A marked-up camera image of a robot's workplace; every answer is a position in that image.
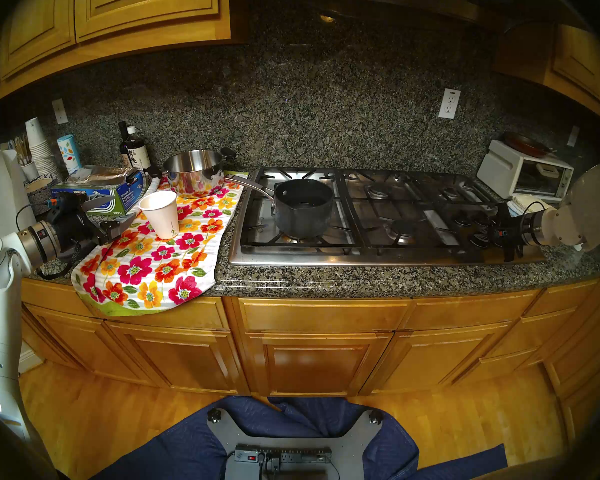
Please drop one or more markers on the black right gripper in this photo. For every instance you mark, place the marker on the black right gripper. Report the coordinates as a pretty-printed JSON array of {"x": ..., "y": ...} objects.
[{"x": 511, "y": 231}]

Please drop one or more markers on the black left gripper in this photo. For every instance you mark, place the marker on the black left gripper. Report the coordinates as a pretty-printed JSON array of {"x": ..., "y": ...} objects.
[{"x": 75, "y": 224}]

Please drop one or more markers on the large white paper cup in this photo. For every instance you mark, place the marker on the large white paper cup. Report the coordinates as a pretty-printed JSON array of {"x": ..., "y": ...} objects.
[{"x": 160, "y": 216}]

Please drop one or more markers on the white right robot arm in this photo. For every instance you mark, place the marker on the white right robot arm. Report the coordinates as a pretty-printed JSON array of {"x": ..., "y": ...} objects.
[{"x": 580, "y": 209}]

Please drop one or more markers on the blue patterned paper cup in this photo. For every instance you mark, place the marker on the blue patterned paper cup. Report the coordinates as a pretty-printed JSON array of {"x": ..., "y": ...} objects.
[{"x": 69, "y": 154}]

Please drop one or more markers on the white cup with wooden utensils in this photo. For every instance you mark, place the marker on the white cup with wooden utensils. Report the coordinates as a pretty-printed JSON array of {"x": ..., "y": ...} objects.
[{"x": 29, "y": 169}]

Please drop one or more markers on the stainless steel stock pot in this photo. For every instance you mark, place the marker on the stainless steel stock pot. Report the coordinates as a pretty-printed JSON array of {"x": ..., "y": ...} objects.
[{"x": 195, "y": 176}]

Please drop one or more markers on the blue foodservice foil box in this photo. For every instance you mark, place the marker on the blue foodservice foil box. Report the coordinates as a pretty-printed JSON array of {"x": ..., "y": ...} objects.
[{"x": 125, "y": 191}]

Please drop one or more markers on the folded striped dish cloth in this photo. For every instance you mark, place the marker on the folded striped dish cloth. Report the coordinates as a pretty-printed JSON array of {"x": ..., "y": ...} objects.
[{"x": 522, "y": 203}]

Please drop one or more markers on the dark bottle with white label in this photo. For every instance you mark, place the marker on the dark bottle with white label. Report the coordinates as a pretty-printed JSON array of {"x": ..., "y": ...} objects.
[{"x": 138, "y": 151}]

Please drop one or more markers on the slim dark glass bottle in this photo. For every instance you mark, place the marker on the slim dark glass bottle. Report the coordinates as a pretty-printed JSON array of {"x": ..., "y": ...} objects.
[{"x": 122, "y": 141}]

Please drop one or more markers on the dark patterned bowl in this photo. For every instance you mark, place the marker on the dark patterned bowl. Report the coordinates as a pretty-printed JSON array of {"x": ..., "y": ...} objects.
[{"x": 37, "y": 191}]

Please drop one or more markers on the floral kitchen towel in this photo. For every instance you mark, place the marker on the floral kitchen towel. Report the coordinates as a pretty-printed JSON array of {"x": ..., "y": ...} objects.
[{"x": 170, "y": 269}]

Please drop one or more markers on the stack of white paper cups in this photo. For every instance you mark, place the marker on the stack of white paper cups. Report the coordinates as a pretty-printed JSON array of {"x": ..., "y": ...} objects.
[{"x": 42, "y": 149}]

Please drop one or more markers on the white paper towel roll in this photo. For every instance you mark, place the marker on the white paper towel roll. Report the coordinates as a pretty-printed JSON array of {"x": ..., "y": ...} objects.
[{"x": 5, "y": 194}]

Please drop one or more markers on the stainless steel gas cooktop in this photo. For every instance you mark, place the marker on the stainless steel gas cooktop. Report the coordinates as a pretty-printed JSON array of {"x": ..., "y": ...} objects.
[{"x": 380, "y": 256}]

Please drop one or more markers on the wooden upper cabinet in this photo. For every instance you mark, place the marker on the wooden upper cabinet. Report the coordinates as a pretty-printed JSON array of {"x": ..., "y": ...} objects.
[
  {"x": 140, "y": 6},
  {"x": 580, "y": 59}
]

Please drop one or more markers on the wooden lower cabinet run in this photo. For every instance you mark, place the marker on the wooden lower cabinet run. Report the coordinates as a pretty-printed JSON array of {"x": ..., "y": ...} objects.
[{"x": 315, "y": 359}]

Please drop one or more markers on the blue moving blanket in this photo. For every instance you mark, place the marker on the blue moving blanket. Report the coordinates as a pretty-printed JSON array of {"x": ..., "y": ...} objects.
[{"x": 190, "y": 449}]

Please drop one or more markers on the grey power strip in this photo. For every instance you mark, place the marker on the grey power strip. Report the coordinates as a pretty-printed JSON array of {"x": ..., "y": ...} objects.
[{"x": 295, "y": 455}]

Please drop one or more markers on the white wall switch plate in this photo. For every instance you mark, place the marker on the white wall switch plate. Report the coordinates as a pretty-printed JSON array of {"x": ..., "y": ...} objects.
[
  {"x": 60, "y": 112},
  {"x": 574, "y": 136}
]

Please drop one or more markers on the white wall power outlet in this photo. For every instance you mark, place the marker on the white wall power outlet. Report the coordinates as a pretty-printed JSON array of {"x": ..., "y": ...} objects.
[{"x": 449, "y": 104}]

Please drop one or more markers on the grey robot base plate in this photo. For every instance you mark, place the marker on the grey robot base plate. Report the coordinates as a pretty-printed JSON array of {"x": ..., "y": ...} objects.
[{"x": 295, "y": 436}]

